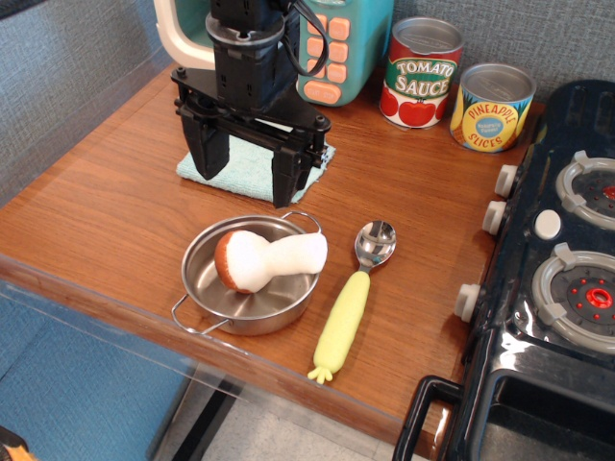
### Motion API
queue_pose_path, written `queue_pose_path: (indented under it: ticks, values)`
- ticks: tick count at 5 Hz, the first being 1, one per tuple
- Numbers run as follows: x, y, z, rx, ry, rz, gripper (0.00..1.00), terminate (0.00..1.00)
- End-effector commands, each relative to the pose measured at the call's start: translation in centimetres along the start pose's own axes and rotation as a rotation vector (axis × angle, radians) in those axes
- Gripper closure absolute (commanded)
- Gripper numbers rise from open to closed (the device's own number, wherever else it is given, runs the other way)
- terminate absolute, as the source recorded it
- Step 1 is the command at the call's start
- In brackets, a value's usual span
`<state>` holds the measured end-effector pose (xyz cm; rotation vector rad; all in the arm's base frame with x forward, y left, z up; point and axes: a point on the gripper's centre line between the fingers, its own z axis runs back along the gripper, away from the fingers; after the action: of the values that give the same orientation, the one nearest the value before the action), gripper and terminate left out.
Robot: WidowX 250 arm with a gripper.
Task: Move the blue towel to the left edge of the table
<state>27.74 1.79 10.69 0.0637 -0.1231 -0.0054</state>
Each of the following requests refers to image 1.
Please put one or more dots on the tomato sauce can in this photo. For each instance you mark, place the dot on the tomato sauce can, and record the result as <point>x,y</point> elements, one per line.
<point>423,59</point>

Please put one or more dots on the spoon with yellow handle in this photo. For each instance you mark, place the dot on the spoon with yellow handle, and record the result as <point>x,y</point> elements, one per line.
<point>374,245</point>

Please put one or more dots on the plush mushroom toy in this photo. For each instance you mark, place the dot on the plush mushroom toy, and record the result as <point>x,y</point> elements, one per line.
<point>245,261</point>

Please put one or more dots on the steel pot with handles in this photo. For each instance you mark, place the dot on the steel pot with handles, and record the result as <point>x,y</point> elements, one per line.
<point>208,304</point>

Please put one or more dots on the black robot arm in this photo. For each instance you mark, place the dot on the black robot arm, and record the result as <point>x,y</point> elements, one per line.
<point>262,17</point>

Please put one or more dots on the black toy stove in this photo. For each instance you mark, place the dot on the black toy stove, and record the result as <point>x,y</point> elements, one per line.
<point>538,380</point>

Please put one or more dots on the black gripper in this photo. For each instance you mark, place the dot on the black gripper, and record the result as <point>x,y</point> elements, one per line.
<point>251,94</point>

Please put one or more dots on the light blue towel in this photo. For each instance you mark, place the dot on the light blue towel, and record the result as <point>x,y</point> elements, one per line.
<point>248,172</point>

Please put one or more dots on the teal toy microwave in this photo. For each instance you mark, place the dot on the teal toy microwave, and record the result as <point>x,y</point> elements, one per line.
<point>357,34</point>

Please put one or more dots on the pineapple slices can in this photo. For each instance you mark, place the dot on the pineapple slices can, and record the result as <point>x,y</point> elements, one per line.
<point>491,107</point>

